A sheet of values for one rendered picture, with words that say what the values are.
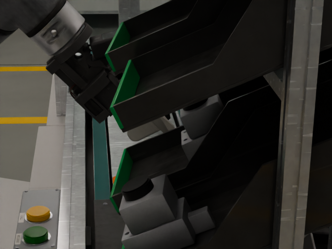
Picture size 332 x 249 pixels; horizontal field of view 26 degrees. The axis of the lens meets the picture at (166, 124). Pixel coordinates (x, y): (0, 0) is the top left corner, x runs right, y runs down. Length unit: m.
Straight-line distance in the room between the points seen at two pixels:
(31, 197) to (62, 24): 0.42
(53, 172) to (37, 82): 3.33
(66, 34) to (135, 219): 0.41
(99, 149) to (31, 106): 3.00
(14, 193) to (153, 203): 0.93
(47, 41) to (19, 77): 4.07
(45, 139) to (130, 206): 1.18
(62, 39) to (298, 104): 0.54
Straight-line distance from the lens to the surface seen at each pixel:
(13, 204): 1.53
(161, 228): 0.67
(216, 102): 0.78
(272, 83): 0.60
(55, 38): 1.02
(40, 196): 1.33
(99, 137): 1.60
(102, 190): 1.37
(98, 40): 1.03
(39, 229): 1.20
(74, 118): 1.69
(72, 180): 1.40
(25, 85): 4.92
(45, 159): 1.71
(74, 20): 1.02
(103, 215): 1.23
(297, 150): 0.56
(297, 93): 0.53
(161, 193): 0.65
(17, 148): 3.94
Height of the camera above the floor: 1.57
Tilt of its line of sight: 22 degrees down
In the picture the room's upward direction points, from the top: straight up
